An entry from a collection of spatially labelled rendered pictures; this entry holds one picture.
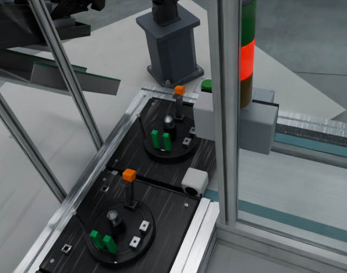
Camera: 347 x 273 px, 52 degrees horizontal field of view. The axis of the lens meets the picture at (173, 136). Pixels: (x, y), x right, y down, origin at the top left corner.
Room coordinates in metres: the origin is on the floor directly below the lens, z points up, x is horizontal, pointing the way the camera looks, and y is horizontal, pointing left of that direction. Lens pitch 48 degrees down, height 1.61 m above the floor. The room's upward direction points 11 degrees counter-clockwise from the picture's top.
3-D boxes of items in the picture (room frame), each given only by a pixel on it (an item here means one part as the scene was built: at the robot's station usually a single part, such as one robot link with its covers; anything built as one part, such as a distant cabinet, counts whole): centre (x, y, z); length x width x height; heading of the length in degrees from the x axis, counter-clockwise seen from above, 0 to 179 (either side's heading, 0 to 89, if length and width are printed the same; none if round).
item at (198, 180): (0.43, -0.03, 0.97); 0.05 x 0.05 x 0.04; 58
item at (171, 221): (0.35, 0.14, 1.01); 0.24 x 0.24 x 0.13; 58
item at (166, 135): (0.52, 0.02, 1.01); 0.01 x 0.01 x 0.05; 58
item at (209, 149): (0.56, 0.00, 0.96); 0.24 x 0.24 x 0.02; 58
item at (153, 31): (0.96, -0.05, 0.96); 0.15 x 0.15 x 0.20; 22
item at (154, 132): (0.53, 0.04, 1.01); 0.01 x 0.01 x 0.05; 58
